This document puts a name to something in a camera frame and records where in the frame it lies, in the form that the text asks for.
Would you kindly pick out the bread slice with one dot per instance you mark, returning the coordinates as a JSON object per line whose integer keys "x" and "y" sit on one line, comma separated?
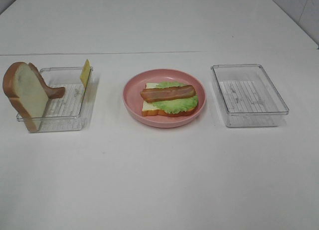
{"x": 24, "y": 87}
{"x": 150, "y": 110}

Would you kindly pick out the green lettuce leaf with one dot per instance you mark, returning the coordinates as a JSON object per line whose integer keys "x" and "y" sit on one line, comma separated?
{"x": 177, "y": 105}

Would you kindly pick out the bacon strip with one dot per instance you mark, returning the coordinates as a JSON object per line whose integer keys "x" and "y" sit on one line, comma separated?
{"x": 52, "y": 93}
{"x": 151, "y": 95}

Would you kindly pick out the pink round plate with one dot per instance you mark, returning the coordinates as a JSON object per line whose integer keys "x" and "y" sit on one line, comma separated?
{"x": 134, "y": 102}

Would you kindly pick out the yellow cheese slice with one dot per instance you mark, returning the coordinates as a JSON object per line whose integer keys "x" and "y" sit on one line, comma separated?
{"x": 84, "y": 76}

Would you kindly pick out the clear left plastic tray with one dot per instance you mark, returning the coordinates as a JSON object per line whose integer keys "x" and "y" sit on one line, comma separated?
{"x": 73, "y": 110}

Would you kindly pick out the clear plastic tray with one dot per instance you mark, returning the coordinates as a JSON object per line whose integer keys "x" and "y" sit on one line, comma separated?
{"x": 73, "y": 110}
{"x": 247, "y": 97}

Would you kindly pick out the clear right plastic tray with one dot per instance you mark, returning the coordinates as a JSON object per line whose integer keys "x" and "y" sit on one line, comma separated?
{"x": 247, "y": 97}

